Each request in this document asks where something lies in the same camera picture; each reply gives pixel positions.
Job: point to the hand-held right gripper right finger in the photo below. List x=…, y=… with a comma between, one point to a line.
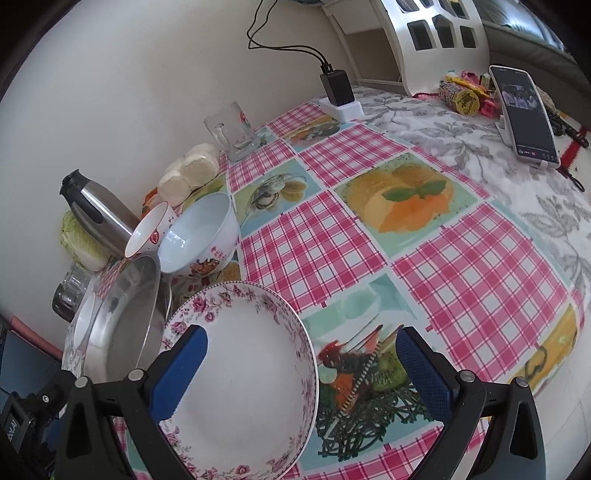
x=422, y=374

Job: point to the white bowl with flower print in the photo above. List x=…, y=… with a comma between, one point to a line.
x=198, y=230

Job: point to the clear glass mug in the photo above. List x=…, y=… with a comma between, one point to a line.
x=231, y=134

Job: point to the pink board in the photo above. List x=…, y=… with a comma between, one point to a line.
x=37, y=334

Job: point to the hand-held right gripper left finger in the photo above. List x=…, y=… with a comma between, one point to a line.
x=187, y=364

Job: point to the stainless steel thermos jug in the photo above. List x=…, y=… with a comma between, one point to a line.
x=99, y=207

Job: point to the aluminium round pan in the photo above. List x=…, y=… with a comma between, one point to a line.
x=120, y=332

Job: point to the white phone stand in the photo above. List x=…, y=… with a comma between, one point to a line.
x=503, y=127

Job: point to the pink checkered picture tablecloth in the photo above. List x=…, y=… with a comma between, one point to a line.
x=304, y=240

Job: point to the white cut-out chair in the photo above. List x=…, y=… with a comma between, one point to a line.
x=415, y=50

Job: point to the black power adapter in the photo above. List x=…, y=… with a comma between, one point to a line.
x=337, y=87

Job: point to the yellow snack roll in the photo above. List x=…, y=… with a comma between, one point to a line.
x=447, y=91

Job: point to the napa cabbage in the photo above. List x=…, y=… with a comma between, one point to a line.
x=81, y=244

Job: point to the grey sofa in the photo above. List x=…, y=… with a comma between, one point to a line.
x=517, y=23

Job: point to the smartphone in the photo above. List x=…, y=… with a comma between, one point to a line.
x=521, y=110

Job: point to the orange and white packet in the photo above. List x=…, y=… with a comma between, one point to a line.
x=150, y=201

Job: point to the white power socket block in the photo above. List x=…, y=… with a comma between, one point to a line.
x=346, y=112

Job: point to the grey leaf-print tablecloth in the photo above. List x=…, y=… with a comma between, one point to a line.
x=461, y=129

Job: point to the pink floral deep plate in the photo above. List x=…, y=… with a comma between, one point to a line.
x=249, y=360

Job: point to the dark-bottomed glass tumbler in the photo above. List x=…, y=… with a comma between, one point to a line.
x=64, y=302

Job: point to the plain white oval bowl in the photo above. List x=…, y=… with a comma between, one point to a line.
x=85, y=323

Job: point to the stainless steel basin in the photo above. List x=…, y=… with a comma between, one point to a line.
x=163, y=314

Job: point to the small red-rimmed white bowl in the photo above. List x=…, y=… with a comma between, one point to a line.
x=147, y=230

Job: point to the white wooden frame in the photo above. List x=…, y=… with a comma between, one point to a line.
x=351, y=23

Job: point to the clear glass tumbler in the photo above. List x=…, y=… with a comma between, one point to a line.
x=77, y=276

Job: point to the bag of white steamed buns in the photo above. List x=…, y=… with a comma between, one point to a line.
x=189, y=170

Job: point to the pink wrapper packet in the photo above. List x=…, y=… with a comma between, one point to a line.
x=488, y=105

